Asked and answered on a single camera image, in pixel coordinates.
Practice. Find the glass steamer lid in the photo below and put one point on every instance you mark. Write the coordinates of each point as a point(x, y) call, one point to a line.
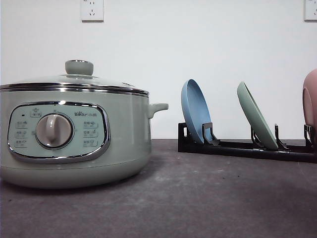
point(78, 77)

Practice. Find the green plate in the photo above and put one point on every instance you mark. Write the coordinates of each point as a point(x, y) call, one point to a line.
point(256, 116)

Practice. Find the blue plate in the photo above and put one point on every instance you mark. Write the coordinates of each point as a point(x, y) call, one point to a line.
point(195, 108)

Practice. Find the black plate rack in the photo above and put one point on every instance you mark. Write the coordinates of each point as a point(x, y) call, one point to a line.
point(252, 150)

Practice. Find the green electric steamer pot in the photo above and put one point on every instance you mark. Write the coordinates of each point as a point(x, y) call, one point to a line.
point(64, 139)

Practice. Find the pink plate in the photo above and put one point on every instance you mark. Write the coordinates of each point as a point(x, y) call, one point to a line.
point(309, 96)

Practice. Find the white wall socket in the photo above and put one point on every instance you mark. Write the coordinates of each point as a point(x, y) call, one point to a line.
point(309, 11)
point(92, 11)

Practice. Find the white wall socket right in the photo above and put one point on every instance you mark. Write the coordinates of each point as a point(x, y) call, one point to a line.
point(309, 11)

